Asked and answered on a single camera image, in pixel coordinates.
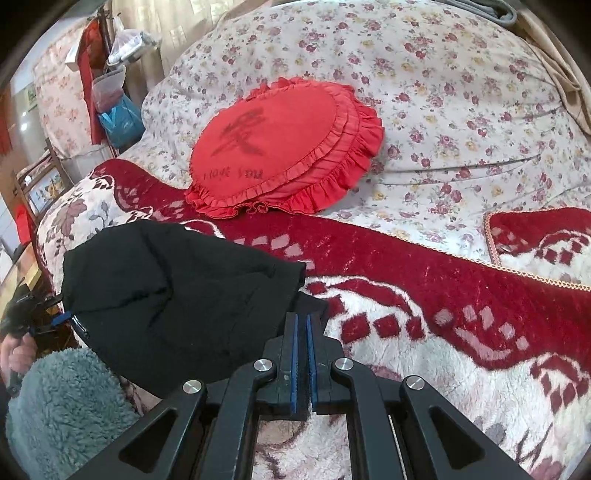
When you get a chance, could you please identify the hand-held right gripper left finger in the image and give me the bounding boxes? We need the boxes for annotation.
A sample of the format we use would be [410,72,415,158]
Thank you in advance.
[76,312,301,480]

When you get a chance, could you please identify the red ruffled heart pillow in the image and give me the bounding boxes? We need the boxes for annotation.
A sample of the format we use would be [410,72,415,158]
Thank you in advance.
[185,77,385,219]

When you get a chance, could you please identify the floral furniture cover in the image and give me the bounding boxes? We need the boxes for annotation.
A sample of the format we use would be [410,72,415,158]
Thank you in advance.
[32,23,93,158]

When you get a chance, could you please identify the colourful framed picture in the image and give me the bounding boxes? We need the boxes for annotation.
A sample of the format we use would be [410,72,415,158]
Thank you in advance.
[28,168,65,213]

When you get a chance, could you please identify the red and white fleece blanket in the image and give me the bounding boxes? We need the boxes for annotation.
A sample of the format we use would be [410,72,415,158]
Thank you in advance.
[34,157,591,480]

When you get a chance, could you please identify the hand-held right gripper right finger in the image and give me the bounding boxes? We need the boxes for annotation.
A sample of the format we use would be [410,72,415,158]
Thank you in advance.
[307,312,532,480]

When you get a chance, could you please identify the clear crumpled plastic bag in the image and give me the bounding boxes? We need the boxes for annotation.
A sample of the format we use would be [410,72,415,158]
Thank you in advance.
[107,28,160,68]

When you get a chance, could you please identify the clear plastic bag red contents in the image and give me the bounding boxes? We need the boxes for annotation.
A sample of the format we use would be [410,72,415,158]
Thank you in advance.
[91,65,127,114]

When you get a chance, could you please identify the beige cloth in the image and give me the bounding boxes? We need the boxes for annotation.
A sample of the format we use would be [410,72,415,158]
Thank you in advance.
[526,0,591,139]

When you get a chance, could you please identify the cream curtain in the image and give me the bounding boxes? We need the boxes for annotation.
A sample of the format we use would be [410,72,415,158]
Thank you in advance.
[111,0,222,93]

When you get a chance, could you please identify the person's left hand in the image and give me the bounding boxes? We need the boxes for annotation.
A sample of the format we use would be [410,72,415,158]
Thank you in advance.
[0,333,32,386]

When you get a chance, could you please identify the blue plastic bag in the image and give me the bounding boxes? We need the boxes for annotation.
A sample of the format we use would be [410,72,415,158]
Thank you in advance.
[98,95,141,151]

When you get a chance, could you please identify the red cushion with gold trim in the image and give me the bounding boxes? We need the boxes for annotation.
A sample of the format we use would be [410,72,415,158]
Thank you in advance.
[482,207,591,292]

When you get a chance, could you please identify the black pants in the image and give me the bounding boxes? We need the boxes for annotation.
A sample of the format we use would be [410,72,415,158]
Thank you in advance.
[61,220,329,398]

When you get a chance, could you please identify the wooden chair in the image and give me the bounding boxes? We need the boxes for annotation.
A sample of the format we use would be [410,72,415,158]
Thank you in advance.
[11,138,75,227]

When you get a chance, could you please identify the floral quilt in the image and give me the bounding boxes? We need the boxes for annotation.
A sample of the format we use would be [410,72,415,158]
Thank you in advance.
[141,0,591,289]

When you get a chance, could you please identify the red hanging cloth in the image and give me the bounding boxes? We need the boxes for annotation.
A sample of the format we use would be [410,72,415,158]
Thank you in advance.
[76,21,112,146]

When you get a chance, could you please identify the grey cloth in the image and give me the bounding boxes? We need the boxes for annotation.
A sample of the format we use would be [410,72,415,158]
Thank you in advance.
[443,0,520,26]

